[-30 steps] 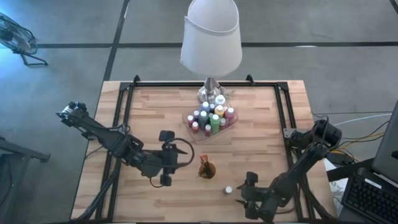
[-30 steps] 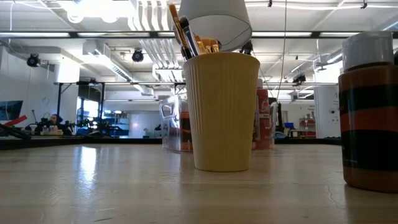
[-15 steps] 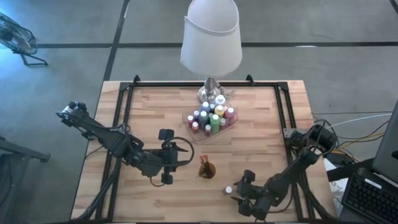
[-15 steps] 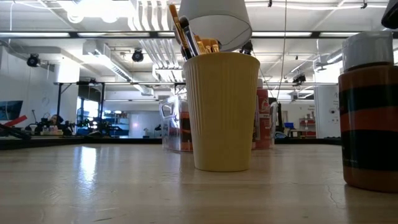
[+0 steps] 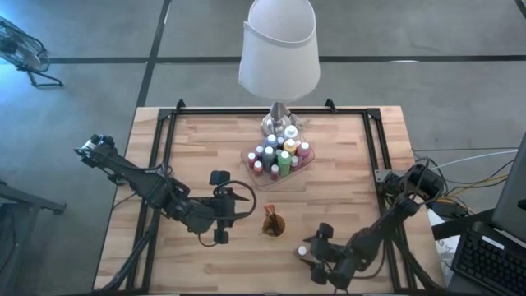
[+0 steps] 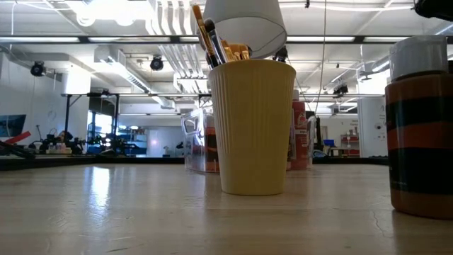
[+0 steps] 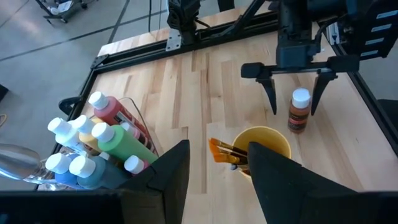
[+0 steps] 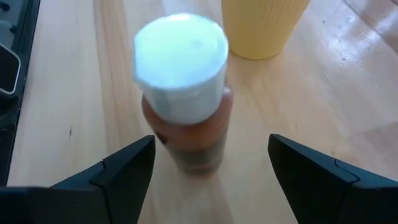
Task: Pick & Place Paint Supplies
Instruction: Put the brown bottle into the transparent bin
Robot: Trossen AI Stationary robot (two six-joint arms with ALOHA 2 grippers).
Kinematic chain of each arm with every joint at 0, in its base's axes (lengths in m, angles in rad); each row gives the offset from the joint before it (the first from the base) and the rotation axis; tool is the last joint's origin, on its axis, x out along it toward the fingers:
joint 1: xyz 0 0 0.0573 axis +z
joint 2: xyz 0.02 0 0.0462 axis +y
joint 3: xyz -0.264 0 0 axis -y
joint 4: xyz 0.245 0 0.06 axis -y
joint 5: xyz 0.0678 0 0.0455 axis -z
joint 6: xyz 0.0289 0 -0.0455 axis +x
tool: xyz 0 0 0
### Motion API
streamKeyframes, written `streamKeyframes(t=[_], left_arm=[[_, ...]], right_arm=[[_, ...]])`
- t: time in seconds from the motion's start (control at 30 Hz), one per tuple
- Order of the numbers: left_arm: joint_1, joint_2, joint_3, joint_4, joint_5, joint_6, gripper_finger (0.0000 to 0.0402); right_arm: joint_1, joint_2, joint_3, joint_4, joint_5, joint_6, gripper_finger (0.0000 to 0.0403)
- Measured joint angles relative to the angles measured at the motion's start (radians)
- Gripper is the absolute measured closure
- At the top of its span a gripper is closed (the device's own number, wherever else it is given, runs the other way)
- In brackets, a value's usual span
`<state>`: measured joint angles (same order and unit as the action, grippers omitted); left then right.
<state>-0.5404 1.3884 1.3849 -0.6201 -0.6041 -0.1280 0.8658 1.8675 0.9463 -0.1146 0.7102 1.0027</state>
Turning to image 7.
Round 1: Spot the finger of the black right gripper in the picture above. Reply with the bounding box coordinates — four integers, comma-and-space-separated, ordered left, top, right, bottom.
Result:
256, 77, 279, 116
310, 72, 338, 117

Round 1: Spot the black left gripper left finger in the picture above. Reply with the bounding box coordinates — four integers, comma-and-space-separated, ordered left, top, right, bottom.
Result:
0, 139, 191, 224

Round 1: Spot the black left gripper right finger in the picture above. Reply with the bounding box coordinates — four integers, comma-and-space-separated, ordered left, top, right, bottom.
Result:
248, 141, 398, 224

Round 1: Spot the large grey paint bottle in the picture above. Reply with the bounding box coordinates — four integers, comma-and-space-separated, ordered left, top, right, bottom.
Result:
68, 154, 132, 190

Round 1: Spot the large green paint bottle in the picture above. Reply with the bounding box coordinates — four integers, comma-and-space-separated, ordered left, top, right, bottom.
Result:
91, 122, 159, 165

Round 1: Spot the small pink paint bottle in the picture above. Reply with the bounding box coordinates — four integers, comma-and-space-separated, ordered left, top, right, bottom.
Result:
120, 121, 154, 151

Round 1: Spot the large blue-violet paint bottle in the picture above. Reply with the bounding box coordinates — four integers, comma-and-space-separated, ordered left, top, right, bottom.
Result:
45, 152, 82, 188

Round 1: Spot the large pink paint bottle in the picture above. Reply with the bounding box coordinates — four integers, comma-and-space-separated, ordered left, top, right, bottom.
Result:
88, 91, 154, 151

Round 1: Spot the yellow ribbed cup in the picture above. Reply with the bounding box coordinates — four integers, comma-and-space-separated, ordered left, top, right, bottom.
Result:
231, 126, 292, 181

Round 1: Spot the black control box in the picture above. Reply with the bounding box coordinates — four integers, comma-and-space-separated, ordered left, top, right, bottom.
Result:
326, 0, 398, 62

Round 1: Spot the clear plastic tray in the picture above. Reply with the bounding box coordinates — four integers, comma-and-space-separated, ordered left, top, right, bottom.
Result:
37, 96, 160, 191

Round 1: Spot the black table clamp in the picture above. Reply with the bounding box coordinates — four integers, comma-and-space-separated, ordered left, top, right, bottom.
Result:
58, 96, 83, 116

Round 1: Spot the white shade silver table lamp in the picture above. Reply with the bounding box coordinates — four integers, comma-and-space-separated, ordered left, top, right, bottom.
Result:
0, 143, 65, 185

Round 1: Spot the black equipment cart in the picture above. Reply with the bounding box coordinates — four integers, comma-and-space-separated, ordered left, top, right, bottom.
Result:
34, 0, 88, 24

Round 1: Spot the silver angle bracket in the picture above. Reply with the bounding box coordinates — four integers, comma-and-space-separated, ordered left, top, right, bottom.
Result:
165, 29, 183, 52

